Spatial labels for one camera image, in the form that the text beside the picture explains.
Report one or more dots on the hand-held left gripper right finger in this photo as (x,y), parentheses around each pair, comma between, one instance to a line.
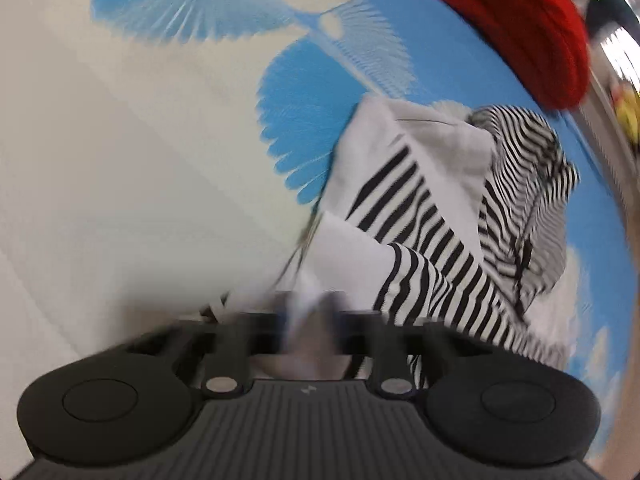
(334,321)

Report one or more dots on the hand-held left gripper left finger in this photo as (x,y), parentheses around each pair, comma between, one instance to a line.
(278,321)

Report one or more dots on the black white striped shirt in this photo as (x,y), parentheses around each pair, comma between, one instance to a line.
(425,220)

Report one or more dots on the blue white printed bed sheet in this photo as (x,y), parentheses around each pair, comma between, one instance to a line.
(125,160)

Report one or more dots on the red knitted sweater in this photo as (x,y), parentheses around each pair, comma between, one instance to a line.
(515,20)

